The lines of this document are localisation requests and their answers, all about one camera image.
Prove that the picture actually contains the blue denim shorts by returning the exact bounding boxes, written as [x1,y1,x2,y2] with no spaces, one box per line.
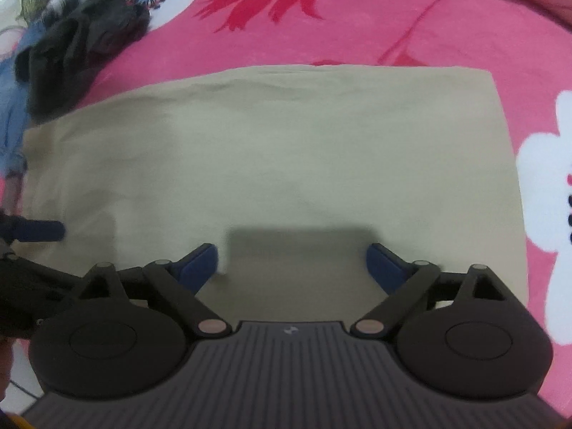
[0,22,45,179]

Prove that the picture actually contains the pink floral bed blanket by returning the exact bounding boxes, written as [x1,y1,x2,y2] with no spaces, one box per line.
[0,0,572,358]

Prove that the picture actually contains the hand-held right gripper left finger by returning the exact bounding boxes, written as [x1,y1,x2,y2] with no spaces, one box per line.
[78,243,233,338]

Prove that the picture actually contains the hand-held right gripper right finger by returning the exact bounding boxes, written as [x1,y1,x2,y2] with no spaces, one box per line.
[351,243,514,339]

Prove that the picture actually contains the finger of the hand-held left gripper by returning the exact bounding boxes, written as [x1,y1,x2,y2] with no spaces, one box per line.
[0,253,85,318]
[0,216,67,245]

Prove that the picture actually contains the dark grey garment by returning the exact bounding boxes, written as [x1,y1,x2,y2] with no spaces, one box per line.
[13,0,153,119]

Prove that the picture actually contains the beige pants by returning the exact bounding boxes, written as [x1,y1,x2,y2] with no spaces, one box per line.
[20,65,530,322]

